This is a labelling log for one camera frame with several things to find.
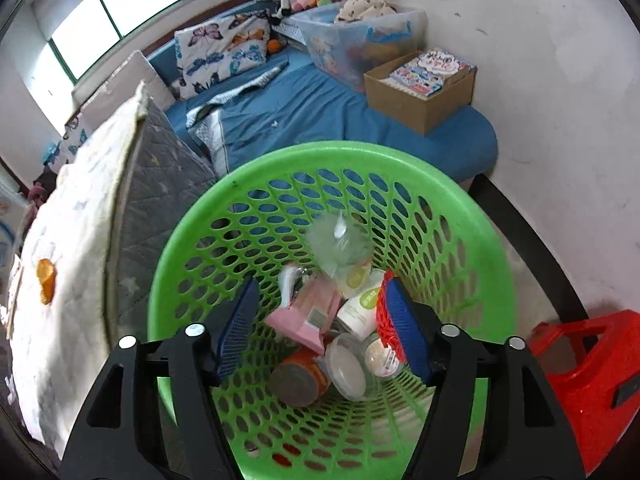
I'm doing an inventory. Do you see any berry label yogurt cup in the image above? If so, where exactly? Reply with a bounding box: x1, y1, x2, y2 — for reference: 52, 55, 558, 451
324, 332, 368, 402

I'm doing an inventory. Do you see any white paper cup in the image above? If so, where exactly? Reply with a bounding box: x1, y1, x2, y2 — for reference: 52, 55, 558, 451
336, 290, 388, 340

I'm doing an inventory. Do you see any orange can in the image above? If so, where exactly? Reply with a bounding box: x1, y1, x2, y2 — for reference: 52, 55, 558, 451
270, 347, 333, 408

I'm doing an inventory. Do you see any clear plastic bag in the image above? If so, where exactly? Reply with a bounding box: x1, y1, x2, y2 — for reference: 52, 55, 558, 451
305, 212, 376, 281

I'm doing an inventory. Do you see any white patterned cloth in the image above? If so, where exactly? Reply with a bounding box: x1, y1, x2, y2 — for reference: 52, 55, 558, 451
334, 0, 398, 23

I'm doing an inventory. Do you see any blue mattress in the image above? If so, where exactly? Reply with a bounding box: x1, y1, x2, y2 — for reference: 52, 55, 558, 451
147, 0, 501, 196

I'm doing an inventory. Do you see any orange peel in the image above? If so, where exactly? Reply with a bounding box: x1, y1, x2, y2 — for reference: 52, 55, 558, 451
36, 258, 57, 306

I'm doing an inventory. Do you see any butterfly print pillow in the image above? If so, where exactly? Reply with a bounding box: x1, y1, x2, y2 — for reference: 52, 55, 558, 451
174, 10, 273, 102
57, 110, 90, 162

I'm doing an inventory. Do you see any clear plastic storage box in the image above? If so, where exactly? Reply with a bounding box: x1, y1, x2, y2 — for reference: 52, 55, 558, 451
289, 4, 430, 93

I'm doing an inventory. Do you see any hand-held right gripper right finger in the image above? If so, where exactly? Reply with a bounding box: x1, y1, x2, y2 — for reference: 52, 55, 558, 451
387, 277, 586, 480

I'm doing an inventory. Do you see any dark clothes pile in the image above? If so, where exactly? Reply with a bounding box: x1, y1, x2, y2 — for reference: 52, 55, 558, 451
22, 167, 58, 221

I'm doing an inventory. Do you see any pink snack packet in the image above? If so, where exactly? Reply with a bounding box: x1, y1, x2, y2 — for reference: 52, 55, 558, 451
264, 277, 343, 356

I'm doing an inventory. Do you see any black table frame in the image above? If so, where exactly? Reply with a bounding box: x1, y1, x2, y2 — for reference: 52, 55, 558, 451
467, 172, 591, 331

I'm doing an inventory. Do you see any white container with green dot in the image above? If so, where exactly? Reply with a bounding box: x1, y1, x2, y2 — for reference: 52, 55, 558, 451
335, 262, 387, 301

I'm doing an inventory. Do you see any colourful picture book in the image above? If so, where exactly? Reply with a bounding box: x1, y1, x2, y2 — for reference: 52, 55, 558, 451
389, 49, 476, 100

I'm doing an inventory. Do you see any cardboard box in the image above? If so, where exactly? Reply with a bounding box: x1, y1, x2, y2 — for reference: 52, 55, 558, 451
363, 50, 478, 137

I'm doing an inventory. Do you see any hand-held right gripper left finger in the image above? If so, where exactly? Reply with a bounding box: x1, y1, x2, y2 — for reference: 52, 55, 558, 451
59, 277, 261, 480

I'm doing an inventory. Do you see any red foam fruit net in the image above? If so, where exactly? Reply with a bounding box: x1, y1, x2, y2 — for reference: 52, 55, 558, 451
375, 271, 408, 361

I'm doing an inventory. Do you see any green framed window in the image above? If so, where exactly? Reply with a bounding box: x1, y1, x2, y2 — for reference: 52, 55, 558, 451
30, 0, 256, 83

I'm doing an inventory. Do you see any small white plastic bottle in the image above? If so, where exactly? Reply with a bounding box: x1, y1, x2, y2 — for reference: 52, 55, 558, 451
364, 337, 406, 380

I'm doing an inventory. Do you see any striped folded quilt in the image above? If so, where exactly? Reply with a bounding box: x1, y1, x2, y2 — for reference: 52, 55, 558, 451
185, 62, 291, 161

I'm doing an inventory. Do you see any green plastic basket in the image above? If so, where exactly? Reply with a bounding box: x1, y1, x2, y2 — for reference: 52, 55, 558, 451
147, 141, 518, 480

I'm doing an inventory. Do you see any grey quilted mattress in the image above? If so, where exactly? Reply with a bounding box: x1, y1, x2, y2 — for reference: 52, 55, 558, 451
102, 105, 218, 351

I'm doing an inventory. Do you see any red plastic stool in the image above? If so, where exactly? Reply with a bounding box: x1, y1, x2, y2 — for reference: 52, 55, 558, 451
527, 310, 640, 478

